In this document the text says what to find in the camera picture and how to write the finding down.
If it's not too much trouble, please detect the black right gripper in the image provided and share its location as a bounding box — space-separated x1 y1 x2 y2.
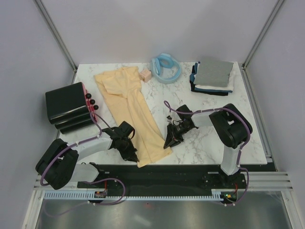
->
163 122 191 150

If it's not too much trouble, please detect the yellow t shirt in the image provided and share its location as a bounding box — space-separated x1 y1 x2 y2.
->
94 66 172 167

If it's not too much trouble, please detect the small pink cube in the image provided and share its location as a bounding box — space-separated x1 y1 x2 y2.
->
139 69 152 83

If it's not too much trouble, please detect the black pink drawer organizer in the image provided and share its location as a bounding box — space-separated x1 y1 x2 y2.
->
45 82 99 134

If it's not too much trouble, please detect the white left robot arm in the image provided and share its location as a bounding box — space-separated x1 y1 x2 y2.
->
35 122 139 190

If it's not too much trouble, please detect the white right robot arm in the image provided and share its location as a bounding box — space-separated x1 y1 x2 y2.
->
163 101 253 188

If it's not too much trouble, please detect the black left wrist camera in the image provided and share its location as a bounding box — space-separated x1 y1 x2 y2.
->
118 121 135 139

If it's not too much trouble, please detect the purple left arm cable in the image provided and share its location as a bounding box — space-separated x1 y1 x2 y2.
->
40 112 127 218

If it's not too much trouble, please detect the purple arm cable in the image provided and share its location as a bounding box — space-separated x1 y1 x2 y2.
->
163 100 253 207
40 112 127 218

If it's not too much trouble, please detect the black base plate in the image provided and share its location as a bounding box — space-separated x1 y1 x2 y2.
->
49 164 278 198

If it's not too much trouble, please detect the white slotted cable duct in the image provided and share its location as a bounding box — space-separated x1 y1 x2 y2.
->
44 188 238 200

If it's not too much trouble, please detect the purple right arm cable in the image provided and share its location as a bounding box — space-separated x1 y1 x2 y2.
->
163 100 253 207

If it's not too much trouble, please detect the aluminium frame rail front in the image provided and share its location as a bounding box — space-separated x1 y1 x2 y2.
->
33 172 293 191

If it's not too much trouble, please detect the aluminium frame post left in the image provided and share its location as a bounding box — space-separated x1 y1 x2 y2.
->
33 0 78 73

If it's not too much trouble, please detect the aluminium frame post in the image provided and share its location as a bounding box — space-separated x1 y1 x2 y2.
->
241 0 286 71
33 0 78 73

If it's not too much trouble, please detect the aluminium frame post right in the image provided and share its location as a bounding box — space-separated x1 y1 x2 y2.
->
241 0 286 71

